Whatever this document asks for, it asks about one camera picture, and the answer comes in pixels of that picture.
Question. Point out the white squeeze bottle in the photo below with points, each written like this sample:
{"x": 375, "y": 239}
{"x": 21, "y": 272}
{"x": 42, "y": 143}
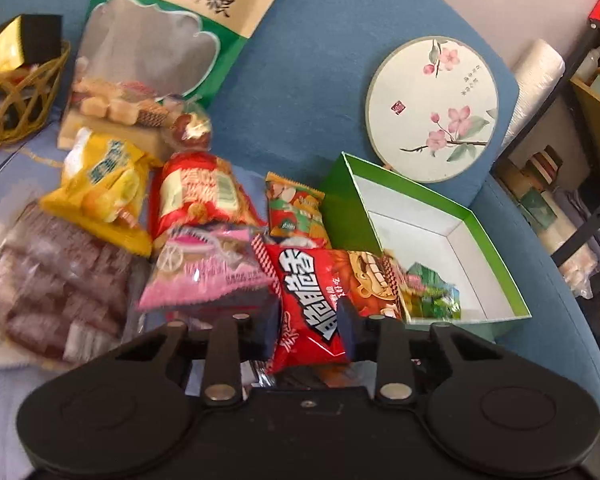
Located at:
{"x": 592, "y": 60}

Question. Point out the clear bag of brown candies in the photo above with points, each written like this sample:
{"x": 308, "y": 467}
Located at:
{"x": 45, "y": 280}

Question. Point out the orange green snack packet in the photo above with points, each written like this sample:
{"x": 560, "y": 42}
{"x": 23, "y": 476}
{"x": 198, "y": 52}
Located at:
{"x": 295, "y": 210}

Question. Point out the light blue seat mat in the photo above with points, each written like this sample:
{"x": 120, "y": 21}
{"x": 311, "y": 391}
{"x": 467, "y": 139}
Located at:
{"x": 0, "y": 410}

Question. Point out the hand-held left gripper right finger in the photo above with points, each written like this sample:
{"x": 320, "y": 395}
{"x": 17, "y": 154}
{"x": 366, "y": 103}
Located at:
{"x": 347, "y": 334}

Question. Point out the white plastic roll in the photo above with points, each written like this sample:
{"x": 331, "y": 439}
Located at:
{"x": 535, "y": 80}

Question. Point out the green cardboard box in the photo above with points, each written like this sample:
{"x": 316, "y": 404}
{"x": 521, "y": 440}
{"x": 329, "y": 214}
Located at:
{"x": 420, "y": 237}

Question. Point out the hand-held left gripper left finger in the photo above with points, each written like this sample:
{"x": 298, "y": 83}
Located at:
{"x": 269, "y": 332}

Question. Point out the green candy packet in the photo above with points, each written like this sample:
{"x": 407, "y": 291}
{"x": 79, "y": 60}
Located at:
{"x": 430, "y": 292}

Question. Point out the gold black wrapped candy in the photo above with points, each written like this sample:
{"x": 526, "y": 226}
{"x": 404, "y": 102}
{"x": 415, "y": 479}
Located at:
{"x": 40, "y": 35}

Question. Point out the red snack packet beige label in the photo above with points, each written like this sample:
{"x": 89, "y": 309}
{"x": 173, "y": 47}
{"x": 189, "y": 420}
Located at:
{"x": 200, "y": 190}

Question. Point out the striped tape roll stack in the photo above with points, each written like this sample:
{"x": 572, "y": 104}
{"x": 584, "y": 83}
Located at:
{"x": 545, "y": 165}

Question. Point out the black metal shelf rack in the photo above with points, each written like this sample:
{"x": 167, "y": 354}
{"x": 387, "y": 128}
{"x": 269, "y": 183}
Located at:
{"x": 580, "y": 225}

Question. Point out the blue sofa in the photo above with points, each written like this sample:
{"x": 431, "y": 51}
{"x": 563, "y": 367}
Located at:
{"x": 305, "y": 85}

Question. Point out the large beige green snack bag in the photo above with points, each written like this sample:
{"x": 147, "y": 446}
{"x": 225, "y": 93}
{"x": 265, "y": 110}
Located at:
{"x": 170, "y": 35}

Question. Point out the red snack packet dark print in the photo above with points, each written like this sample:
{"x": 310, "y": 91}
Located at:
{"x": 305, "y": 285}

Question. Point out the small wrapped round pastry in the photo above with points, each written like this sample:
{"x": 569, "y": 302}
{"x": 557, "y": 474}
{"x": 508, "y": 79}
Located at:
{"x": 187, "y": 127}

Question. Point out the yellow snack packet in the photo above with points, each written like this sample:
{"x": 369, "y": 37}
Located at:
{"x": 100, "y": 185}

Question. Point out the pink snack packet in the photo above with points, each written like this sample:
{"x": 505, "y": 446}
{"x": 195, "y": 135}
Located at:
{"x": 205, "y": 265}

